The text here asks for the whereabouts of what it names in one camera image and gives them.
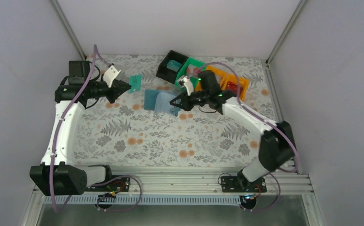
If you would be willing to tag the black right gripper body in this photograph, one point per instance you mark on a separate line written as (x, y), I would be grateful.
(193, 103)

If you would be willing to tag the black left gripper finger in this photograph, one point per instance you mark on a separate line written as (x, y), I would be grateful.
(120, 92)
(122, 85)

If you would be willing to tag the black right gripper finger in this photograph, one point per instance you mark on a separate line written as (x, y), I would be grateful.
(182, 105)
(180, 99)

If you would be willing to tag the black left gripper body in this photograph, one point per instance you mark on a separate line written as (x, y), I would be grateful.
(110, 97)

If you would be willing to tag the teal credit card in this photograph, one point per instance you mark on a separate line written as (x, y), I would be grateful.
(135, 83)

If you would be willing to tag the blue leather card holder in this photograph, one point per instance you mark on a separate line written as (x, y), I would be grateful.
(159, 102)

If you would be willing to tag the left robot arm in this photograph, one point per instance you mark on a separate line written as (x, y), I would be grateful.
(58, 173)

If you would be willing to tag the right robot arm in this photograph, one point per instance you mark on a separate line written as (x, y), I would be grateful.
(276, 144)

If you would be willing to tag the white red patterned card stack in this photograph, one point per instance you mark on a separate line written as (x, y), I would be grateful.
(193, 71)

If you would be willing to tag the teal VIP card stack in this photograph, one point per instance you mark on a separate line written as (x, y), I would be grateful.
(174, 65)

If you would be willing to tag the red VIP card stack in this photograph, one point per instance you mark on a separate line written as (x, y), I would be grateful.
(235, 88)

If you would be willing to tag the yellow bin with red cards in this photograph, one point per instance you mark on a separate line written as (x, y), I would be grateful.
(242, 81)

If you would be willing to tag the green storage bin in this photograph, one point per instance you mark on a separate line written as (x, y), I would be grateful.
(182, 71)

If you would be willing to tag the black storage bin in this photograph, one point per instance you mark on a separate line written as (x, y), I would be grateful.
(166, 74)

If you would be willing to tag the aluminium frame rail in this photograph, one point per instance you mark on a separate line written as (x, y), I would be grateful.
(203, 180)

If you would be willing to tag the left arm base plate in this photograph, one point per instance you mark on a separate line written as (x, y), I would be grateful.
(114, 184)

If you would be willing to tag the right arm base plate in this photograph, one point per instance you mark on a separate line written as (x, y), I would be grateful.
(232, 184)

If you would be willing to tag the slotted grey cable duct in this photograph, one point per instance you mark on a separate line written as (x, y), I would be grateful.
(129, 199)

